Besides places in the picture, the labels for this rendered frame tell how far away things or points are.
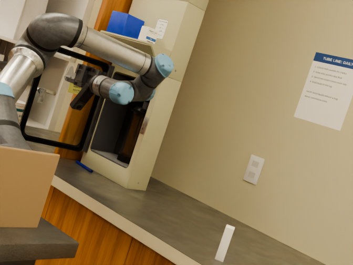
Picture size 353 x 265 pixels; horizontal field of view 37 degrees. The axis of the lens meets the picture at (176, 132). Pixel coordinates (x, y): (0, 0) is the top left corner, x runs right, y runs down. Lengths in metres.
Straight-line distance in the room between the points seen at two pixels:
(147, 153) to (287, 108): 0.60
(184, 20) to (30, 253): 1.18
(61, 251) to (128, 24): 1.12
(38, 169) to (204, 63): 1.40
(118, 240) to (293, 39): 1.12
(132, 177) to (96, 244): 0.40
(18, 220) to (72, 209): 0.63
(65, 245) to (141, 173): 0.89
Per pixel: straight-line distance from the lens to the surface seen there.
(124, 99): 1.80
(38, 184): 1.30
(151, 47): 2.00
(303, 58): 2.24
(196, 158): 2.44
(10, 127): 1.31
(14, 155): 1.23
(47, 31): 1.66
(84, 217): 1.86
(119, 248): 1.73
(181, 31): 2.09
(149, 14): 2.22
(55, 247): 1.28
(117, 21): 2.18
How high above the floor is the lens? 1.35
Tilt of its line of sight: 4 degrees down
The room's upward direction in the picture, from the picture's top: 18 degrees clockwise
